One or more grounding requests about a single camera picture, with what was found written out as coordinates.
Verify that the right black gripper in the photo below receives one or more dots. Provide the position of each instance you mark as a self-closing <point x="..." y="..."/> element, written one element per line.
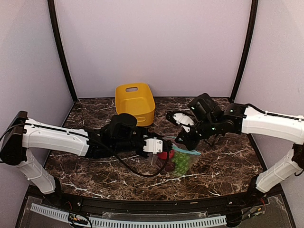
<point x="191" y="144"/>

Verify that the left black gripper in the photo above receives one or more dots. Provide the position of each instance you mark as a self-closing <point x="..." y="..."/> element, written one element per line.
<point x="141" y="143"/>

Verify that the clear zip top bag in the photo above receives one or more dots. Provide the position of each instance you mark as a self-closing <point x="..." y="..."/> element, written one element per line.
<point x="194" y="155"/>

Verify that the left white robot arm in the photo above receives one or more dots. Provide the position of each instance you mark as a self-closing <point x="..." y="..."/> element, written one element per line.
<point x="121" y="135"/>

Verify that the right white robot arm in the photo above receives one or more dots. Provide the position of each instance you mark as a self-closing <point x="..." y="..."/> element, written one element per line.
<point x="247" y="119"/>

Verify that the green fake grapes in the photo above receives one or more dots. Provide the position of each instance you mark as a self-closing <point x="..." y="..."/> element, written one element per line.
<point x="182" y="163"/>

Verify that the red fake apple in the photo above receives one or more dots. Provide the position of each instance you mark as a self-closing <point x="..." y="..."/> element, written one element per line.
<point x="164" y="155"/>

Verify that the dark purple fake food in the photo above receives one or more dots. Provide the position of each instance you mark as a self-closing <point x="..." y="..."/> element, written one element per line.
<point x="170" y="166"/>

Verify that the yellow plastic bin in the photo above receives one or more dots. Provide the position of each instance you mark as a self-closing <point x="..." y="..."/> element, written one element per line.
<point x="136" y="99"/>

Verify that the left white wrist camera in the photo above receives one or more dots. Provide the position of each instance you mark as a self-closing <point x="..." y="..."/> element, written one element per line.
<point x="153" y="145"/>

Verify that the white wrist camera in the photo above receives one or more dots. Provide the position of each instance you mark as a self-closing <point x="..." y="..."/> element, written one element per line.
<point x="153" y="145"/>
<point x="178" y="118"/>

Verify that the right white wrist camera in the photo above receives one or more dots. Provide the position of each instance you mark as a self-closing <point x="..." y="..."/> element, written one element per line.
<point x="178" y="118"/>

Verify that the white slotted cable duct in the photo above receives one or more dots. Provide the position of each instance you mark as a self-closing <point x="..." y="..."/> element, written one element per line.
<point x="122" y="220"/>

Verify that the black front rail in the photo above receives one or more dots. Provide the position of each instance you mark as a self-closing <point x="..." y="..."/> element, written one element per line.
<point x="225" y="204"/>

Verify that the right black frame post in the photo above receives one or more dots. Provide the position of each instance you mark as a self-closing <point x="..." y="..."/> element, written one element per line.
<point x="246" y="49"/>

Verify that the black frame post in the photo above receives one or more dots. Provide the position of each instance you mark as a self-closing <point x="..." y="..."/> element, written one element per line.
<point x="246" y="49"/>
<point x="60" y="49"/>

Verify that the left black frame post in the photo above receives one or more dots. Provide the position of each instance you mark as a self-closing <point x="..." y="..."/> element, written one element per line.
<point x="60" y="49"/>

